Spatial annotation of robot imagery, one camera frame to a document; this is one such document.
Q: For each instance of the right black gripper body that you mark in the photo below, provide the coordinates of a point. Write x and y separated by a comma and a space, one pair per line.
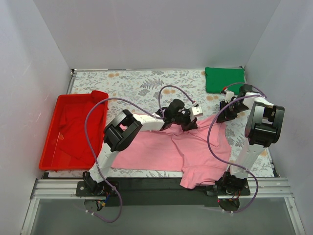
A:
225, 110

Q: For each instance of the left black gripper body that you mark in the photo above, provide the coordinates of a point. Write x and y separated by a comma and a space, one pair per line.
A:
187, 120

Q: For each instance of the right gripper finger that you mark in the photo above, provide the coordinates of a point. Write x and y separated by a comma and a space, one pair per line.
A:
223, 117
223, 107

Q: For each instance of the pink t shirt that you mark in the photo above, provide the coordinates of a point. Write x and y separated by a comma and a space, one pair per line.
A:
200, 154

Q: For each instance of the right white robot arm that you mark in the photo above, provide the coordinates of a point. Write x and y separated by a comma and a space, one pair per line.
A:
263, 128

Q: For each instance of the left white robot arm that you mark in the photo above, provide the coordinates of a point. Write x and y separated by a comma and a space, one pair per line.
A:
122, 130

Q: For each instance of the folded green t shirt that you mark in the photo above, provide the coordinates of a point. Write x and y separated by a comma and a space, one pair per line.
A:
218, 78

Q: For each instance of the floral tablecloth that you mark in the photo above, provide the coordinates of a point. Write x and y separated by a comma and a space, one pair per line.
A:
142, 88

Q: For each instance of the red t shirt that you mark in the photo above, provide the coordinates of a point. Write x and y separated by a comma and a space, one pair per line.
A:
73, 139

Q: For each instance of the red plastic tray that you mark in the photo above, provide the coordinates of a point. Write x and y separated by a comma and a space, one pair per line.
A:
53, 158

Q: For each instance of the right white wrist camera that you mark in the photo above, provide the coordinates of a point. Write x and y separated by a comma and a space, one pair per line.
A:
228, 95

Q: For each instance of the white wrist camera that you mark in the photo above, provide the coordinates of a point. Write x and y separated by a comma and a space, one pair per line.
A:
196, 111
228, 95

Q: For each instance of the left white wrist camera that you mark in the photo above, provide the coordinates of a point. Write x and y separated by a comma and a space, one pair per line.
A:
196, 111

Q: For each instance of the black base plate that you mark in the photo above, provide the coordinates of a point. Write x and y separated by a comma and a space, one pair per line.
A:
168, 191

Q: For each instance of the aluminium frame rail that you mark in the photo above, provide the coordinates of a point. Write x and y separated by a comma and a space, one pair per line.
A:
269, 187

